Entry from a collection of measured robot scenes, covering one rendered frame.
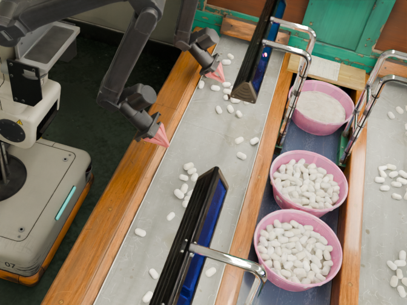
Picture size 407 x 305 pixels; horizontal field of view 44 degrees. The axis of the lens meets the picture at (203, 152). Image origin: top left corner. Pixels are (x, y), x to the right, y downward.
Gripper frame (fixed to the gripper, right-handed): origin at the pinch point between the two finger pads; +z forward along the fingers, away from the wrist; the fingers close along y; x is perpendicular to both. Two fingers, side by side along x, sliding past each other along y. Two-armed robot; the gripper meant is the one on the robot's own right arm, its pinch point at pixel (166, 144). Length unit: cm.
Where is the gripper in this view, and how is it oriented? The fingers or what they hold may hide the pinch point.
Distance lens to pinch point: 156.5
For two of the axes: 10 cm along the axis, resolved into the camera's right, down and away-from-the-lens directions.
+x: -7.3, 3.3, 6.0
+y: 2.6, -6.7, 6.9
